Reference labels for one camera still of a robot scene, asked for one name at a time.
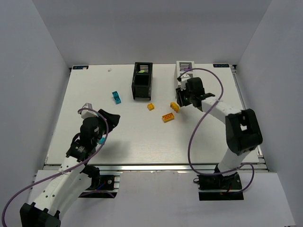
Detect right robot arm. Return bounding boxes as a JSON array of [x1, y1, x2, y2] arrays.
[[176, 75, 263, 177]]

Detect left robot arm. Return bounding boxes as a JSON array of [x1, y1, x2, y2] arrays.
[[20, 107, 120, 227]]

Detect cyan lego brick front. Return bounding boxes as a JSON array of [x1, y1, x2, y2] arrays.
[[98, 138, 105, 144]]

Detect yellow curved lego brick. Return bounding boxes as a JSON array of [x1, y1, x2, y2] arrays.
[[170, 102, 179, 113]]

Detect cyan lego brick pair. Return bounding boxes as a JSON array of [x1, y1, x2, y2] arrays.
[[112, 91, 121, 104]]

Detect white slotted container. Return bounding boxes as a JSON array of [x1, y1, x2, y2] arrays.
[[174, 61, 195, 89]]

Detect orange long lego brick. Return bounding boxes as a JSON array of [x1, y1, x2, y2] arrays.
[[162, 113, 175, 123]]

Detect yellow square lego brick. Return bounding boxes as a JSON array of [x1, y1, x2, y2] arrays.
[[147, 103, 155, 111]]

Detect black slotted container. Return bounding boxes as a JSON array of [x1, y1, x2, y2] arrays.
[[131, 62, 153, 101]]

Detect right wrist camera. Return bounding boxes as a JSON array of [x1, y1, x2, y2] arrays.
[[176, 73, 193, 91]]

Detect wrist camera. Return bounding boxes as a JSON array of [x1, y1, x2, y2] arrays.
[[176, 73, 193, 91], [78, 103, 98, 120]]

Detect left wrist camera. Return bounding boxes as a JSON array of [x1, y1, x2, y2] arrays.
[[78, 103, 98, 120]]

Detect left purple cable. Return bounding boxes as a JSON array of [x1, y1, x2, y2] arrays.
[[0, 107, 110, 225]]

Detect purple cable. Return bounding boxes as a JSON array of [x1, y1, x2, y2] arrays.
[[179, 68, 255, 193], [0, 107, 110, 225]]

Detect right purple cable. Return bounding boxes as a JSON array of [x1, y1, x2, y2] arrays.
[[179, 68, 255, 193]]

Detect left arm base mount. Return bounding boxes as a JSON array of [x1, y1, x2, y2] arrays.
[[79, 174, 120, 199]]

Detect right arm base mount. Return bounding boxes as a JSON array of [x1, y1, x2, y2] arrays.
[[193, 173, 244, 201]]

